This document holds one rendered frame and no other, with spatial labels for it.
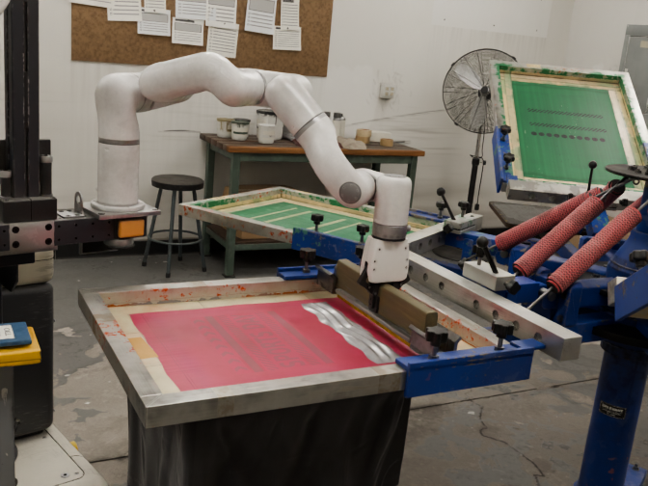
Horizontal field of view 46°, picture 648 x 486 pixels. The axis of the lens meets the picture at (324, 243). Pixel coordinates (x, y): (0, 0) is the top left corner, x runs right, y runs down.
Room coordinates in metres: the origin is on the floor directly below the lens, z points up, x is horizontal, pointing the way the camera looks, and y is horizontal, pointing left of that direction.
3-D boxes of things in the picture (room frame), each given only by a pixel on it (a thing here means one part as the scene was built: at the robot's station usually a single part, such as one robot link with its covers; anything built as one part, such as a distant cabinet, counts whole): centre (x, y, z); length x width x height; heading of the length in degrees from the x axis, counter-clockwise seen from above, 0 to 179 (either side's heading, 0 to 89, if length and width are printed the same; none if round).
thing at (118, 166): (1.80, 0.51, 1.21); 0.16 x 0.13 x 0.15; 42
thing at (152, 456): (1.38, 0.30, 0.74); 0.45 x 0.03 x 0.43; 28
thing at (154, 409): (1.52, 0.05, 0.97); 0.79 x 0.58 x 0.04; 118
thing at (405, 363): (1.39, -0.30, 0.97); 0.30 x 0.05 x 0.07; 118
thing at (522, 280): (1.79, -0.45, 1.02); 0.17 x 0.06 x 0.05; 118
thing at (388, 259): (1.62, -0.14, 1.12); 0.10 x 0.07 x 0.11; 119
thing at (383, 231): (1.62, -0.15, 1.18); 0.09 x 0.07 x 0.03; 119
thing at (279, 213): (2.50, -0.11, 1.05); 1.08 x 0.61 x 0.23; 58
